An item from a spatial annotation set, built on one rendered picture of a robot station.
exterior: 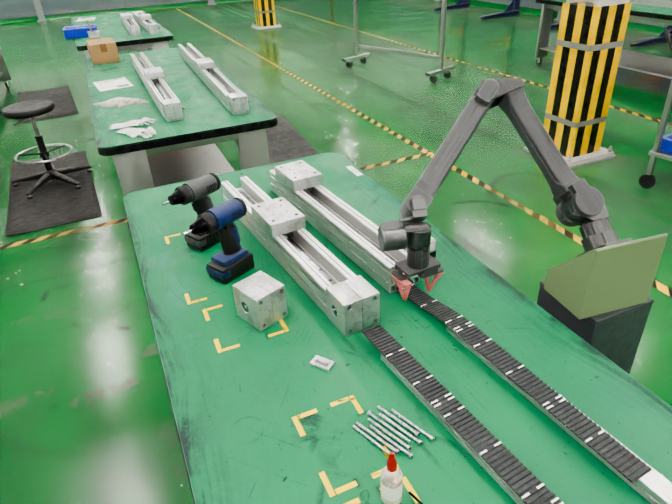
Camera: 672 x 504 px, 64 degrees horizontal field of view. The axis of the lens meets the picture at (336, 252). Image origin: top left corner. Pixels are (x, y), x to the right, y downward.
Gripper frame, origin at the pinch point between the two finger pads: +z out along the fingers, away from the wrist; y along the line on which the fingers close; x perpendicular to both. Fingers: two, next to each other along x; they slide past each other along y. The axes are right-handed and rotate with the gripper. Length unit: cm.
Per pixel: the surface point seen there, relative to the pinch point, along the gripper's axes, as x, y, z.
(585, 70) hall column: -164, -266, 7
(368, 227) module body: -27.5, -2.3, -6.3
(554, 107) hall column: -186, -268, 39
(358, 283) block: -2.4, 16.2, -7.4
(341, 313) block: 2.3, 23.8, -4.1
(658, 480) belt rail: 67, -1, -1
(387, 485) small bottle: 46, 40, -3
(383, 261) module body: -8.9, 4.6, -6.5
